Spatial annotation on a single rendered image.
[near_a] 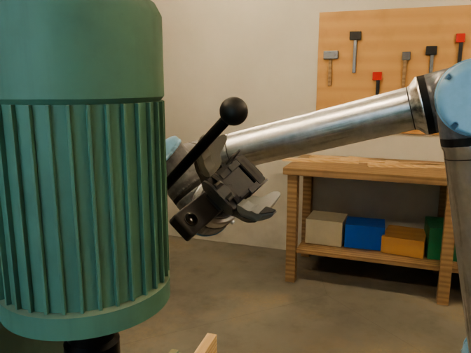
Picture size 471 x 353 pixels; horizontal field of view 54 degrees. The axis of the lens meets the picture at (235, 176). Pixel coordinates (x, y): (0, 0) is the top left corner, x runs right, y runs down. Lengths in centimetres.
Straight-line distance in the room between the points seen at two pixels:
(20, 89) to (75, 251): 14
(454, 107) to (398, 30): 294
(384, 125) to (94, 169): 65
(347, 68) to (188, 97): 139
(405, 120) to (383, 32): 278
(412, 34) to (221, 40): 149
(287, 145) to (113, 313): 62
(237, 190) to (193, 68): 339
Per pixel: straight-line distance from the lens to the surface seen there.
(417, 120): 94
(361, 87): 370
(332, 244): 348
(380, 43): 370
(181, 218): 74
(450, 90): 78
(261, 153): 100
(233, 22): 399
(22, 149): 43
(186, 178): 93
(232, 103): 55
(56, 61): 41
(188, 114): 414
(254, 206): 70
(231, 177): 75
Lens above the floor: 143
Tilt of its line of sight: 12 degrees down
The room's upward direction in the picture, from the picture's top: straight up
